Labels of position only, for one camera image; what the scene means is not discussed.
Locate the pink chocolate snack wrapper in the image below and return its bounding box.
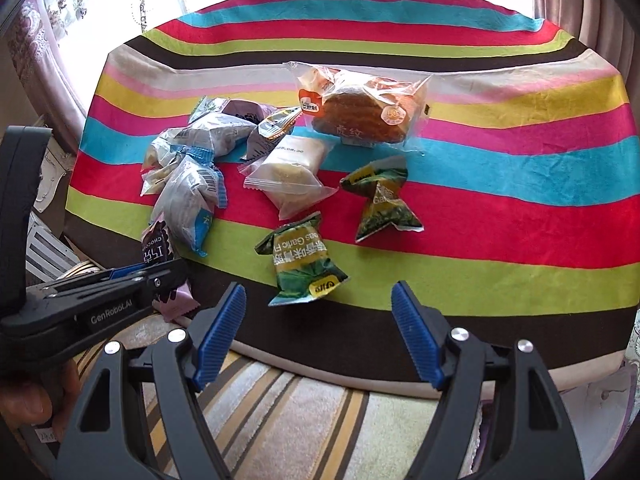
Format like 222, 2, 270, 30
141, 214, 200, 322

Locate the grey snack bag blue edge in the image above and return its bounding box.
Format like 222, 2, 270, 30
150, 148, 228, 257

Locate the green garlic pea packet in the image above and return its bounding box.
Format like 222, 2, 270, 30
254, 211, 348, 307

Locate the clear white cake package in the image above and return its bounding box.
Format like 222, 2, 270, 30
243, 134, 337, 220

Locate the orange tiger-stripe bread package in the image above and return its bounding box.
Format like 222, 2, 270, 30
285, 61, 430, 150

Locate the clear round-candies packet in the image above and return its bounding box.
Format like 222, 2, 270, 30
140, 155, 182, 196

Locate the white nougat packet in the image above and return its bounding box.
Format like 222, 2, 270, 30
141, 132, 172, 172

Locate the person's left hand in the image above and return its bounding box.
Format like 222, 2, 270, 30
1, 361, 80, 442

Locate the white slatted rack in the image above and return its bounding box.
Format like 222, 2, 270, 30
26, 212, 80, 282

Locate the purple-rimmed white cardboard box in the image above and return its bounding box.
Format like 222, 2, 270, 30
561, 365, 637, 479

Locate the white ornate cabinet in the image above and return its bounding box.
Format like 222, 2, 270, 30
34, 142, 75, 214

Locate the small green-white snack packet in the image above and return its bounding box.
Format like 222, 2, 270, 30
189, 96, 229, 124

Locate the pink wrapper dark print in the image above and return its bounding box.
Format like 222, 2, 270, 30
221, 99, 278, 125

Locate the colourful striped tablecloth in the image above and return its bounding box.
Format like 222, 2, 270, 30
63, 0, 640, 391

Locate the left beige curtain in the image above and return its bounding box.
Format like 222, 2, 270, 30
4, 0, 132, 151

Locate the right brown curtain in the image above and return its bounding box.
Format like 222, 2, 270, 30
534, 0, 639, 88

